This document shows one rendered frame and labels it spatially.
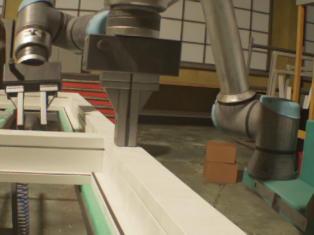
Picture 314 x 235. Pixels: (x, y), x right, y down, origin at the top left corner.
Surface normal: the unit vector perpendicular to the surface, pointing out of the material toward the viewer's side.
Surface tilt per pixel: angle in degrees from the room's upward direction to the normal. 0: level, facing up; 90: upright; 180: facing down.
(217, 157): 90
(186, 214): 0
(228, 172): 90
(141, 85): 90
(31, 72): 53
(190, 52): 90
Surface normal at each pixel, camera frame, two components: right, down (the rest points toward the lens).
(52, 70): 0.22, -0.48
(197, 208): 0.07, -0.99
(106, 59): 0.27, 0.14
